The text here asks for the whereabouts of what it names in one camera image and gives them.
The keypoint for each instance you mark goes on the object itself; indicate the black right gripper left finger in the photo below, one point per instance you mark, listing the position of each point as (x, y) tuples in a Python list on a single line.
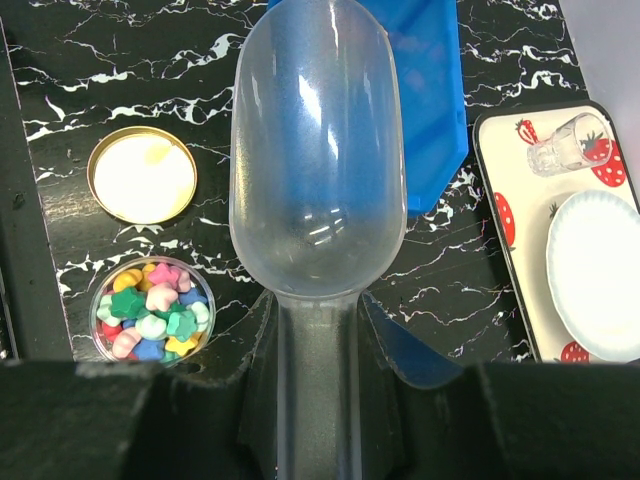
[(94, 420)]

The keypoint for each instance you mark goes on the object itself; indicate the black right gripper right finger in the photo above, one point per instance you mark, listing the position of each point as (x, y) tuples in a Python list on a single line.
[(499, 420)]

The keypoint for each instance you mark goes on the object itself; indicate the scooped star candies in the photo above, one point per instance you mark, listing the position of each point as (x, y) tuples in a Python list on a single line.
[(152, 312)]

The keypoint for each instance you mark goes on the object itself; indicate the clear plastic scoop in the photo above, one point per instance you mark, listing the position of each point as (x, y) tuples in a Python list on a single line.
[(317, 209)]

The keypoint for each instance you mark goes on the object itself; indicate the blue bin of star candies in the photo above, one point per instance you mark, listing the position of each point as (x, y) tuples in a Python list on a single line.
[(425, 41)]

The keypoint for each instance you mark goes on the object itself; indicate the clear plastic jar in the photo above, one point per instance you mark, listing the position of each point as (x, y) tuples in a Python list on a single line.
[(152, 312)]

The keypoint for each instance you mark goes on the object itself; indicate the strawberry pattern tray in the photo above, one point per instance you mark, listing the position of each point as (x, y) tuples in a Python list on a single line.
[(523, 205)]

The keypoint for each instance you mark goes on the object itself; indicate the white plate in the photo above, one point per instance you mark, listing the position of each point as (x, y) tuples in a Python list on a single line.
[(592, 265)]

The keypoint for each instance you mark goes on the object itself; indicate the gold jar lid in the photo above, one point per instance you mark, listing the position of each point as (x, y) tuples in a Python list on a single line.
[(142, 175)]

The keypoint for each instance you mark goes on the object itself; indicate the clear drinking glass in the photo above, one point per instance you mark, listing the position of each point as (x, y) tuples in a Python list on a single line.
[(583, 142)]

